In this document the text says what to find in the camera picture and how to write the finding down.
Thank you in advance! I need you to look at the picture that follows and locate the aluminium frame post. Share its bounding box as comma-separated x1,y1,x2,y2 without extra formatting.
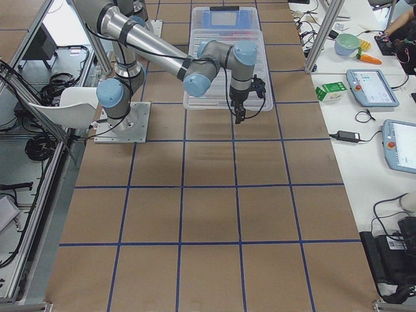
304,0,344,74

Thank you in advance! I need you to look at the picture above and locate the black box latch handle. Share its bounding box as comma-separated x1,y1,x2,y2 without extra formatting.
209,6,240,12

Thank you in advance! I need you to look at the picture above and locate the green bowl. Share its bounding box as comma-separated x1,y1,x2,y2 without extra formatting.
334,33,360,56

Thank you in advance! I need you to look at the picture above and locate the black power adapter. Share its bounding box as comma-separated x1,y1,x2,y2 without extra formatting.
329,130,361,143

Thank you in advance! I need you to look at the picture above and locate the blue plastic tray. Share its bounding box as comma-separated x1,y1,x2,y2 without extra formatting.
201,10,240,29

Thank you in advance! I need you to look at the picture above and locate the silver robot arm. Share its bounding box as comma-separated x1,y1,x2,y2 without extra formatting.
74,1,267,124

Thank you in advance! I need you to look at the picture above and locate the toy carrot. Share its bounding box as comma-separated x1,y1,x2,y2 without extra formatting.
356,47,382,65

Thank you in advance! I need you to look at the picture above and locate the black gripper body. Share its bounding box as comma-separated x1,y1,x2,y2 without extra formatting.
229,86,266,112

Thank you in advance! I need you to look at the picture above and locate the teach pendant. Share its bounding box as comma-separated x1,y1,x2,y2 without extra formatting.
382,119,415,174
346,69,400,108

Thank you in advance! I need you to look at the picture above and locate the yellow toy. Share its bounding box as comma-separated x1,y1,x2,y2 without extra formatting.
359,40,371,52

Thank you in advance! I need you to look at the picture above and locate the green white carton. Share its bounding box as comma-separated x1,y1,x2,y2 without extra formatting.
315,81,347,102

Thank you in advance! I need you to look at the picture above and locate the white chair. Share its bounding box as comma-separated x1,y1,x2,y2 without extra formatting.
29,87,98,129

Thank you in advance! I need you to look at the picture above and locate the clear plastic box lid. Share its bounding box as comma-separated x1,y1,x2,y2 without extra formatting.
182,29,274,113

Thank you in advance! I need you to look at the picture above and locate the clear plastic storage box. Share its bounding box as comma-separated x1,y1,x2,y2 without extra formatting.
191,6,260,31

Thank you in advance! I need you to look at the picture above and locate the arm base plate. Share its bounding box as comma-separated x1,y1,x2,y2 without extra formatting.
93,102,151,144
143,20,163,47

